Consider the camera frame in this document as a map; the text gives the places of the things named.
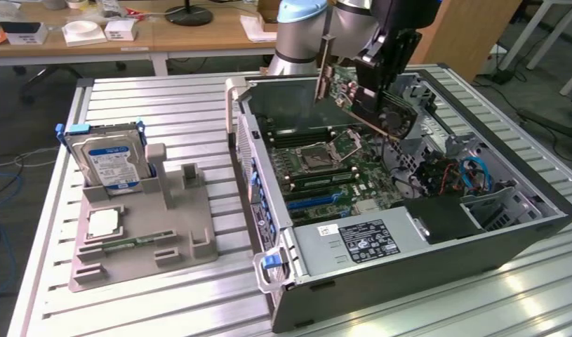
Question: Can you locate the grey parts rack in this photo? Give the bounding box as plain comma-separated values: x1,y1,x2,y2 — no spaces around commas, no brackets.
68,142,221,294

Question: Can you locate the black power adapter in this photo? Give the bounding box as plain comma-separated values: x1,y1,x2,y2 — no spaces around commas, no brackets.
489,70,514,86

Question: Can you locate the red wire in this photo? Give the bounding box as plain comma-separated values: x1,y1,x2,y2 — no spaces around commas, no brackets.
441,163,456,194

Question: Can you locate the silver CPU chip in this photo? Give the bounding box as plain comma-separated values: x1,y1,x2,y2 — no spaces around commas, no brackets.
89,210,124,239

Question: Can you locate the silver perforated disk bay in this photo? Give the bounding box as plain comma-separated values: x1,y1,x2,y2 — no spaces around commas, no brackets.
381,80,454,166

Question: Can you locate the white floor cable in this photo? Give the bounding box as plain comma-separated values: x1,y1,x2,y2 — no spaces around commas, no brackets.
0,147,62,169

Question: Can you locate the wooden desk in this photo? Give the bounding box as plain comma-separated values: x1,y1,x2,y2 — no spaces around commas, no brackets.
0,0,408,77

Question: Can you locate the small white box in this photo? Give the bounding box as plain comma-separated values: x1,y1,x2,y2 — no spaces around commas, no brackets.
102,19,140,41

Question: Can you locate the blue floor cable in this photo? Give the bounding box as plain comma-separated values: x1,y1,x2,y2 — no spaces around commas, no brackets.
0,168,25,303

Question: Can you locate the open black PC case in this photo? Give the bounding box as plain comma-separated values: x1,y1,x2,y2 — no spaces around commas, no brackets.
224,68,572,334

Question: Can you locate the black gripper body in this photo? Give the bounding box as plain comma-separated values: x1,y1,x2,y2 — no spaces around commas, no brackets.
369,0,441,34

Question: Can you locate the green graphics card black fan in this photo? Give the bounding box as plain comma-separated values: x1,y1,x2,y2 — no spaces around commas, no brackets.
312,34,420,141

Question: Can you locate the black monitor stand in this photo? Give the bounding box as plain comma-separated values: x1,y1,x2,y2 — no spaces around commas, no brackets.
165,0,214,27

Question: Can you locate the small silver heatsink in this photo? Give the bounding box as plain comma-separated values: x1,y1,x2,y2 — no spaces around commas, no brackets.
354,201,385,216

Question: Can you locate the black flat box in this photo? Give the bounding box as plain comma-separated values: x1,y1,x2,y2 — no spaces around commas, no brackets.
0,21,42,35

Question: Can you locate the white paper stack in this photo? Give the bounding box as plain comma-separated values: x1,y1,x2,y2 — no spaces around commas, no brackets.
240,14,280,43

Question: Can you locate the blue expansion slot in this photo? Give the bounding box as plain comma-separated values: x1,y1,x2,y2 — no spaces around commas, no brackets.
284,194,337,212

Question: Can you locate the grey metal disk bay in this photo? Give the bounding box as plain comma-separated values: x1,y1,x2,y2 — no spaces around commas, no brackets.
460,185,544,233

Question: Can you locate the green motherboard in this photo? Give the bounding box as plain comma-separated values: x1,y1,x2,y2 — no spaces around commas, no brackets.
265,129,408,225

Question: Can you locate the grey power supply unit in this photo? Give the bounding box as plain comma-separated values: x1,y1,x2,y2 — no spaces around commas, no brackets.
292,206,429,277

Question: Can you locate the white table frame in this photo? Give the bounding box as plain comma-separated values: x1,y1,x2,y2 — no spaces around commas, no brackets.
498,0,572,95

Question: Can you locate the black office chair base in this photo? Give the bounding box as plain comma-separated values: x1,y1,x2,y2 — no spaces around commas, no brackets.
13,61,126,105

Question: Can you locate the green RAM stick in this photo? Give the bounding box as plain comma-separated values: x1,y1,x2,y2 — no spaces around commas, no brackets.
100,234,164,251

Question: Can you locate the CPU socket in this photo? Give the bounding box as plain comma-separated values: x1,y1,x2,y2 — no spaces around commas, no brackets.
297,143,337,173

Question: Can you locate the white labelled box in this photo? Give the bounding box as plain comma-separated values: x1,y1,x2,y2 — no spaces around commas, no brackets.
6,31,50,46

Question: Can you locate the blue wire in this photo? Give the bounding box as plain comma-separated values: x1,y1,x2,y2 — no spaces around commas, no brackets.
457,157,493,191

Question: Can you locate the white square tray with bowl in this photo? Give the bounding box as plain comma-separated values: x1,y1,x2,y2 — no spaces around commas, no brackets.
61,20,108,47

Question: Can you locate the metal socket cover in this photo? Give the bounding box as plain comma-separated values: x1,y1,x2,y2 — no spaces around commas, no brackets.
329,128,365,162

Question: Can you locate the hard disk blue caddy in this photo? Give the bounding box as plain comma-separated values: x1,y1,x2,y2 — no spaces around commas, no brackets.
54,117,149,194

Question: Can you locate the installed black RAM stick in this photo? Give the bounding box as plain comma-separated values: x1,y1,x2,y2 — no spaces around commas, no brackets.
292,171,356,190

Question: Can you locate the wooden cabinet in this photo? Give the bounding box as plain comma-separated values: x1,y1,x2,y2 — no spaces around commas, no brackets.
397,0,522,82

